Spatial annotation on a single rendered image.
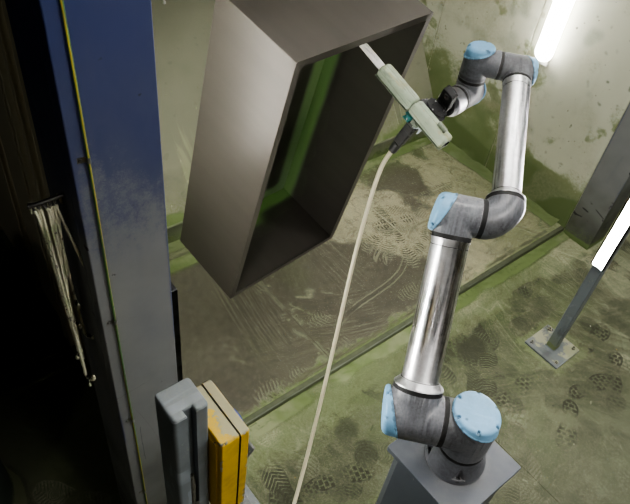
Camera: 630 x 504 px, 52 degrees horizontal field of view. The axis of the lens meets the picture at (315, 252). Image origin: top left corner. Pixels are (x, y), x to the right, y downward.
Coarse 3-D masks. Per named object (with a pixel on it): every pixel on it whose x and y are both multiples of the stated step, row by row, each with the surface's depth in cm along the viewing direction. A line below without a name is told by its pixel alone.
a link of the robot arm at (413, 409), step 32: (448, 192) 184; (448, 224) 181; (480, 224) 180; (448, 256) 181; (448, 288) 182; (416, 320) 187; (448, 320) 185; (416, 352) 186; (416, 384) 185; (384, 416) 186; (416, 416) 184
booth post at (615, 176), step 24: (624, 120) 332; (624, 144) 337; (600, 168) 354; (624, 168) 342; (600, 192) 359; (624, 192) 356; (576, 216) 378; (600, 216) 365; (576, 240) 384; (600, 240) 387
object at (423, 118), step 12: (372, 60) 198; (384, 72) 195; (396, 72) 197; (384, 84) 198; (396, 84) 195; (396, 96) 196; (408, 96) 194; (408, 108) 195; (420, 108) 193; (420, 120) 193; (432, 120) 193; (408, 132) 200; (432, 132) 192; (444, 132) 191; (396, 144) 207; (444, 144) 192
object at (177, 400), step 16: (176, 384) 96; (192, 384) 97; (160, 400) 94; (176, 400) 94; (192, 400) 95; (160, 416) 96; (176, 416) 92; (192, 416) 96; (160, 432) 101; (176, 432) 94; (192, 432) 100; (176, 448) 97; (192, 448) 103; (176, 464) 101; (192, 464) 106; (208, 464) 108; (176, 480) 105; (192, 480) 108; (208, 480) 112; (176, 496) 110; (192, 496) 112; (208, 496) 116
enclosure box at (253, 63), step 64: (256, 0) 183; (320, 0) 192; (384, 0) 201; (256, 64) 184; (320, 64) 249; (256, 128) 197; (320, 128) 269; (192, 192) 247; (256, 192) 214; (320, 192) 288; (256, 256) 280
